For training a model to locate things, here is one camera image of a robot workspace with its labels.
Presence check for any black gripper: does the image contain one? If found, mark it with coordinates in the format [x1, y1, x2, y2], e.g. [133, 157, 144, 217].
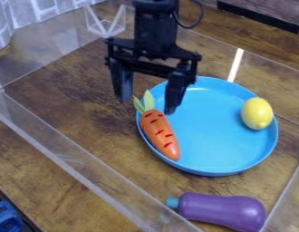
[105, 0, 203, 115]

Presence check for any orange toy carrot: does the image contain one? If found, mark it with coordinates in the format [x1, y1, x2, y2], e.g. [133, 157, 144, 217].
[133, 90, 182, 161]

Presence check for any blue plastic tray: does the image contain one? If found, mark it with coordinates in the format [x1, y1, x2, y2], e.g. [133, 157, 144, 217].
[136, 75, 280, 178]

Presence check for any yellow toy lemon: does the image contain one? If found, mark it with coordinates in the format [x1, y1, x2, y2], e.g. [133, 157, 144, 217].
[240, 97, 274, 130]

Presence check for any dark wooden baseboard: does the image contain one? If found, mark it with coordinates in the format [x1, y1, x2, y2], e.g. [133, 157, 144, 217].
[216, 0, 299, 34]

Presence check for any purple toy eggplant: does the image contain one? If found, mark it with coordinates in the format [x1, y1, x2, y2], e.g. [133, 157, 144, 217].
[165, 192, 267, 232]

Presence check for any blue plastic crate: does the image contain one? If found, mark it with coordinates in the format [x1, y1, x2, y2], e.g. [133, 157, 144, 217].
[0, 200, 24, 232]

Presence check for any clear acrylic enclosure wall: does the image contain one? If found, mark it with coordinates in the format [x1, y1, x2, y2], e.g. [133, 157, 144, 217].
[0, 0, 299, 232]

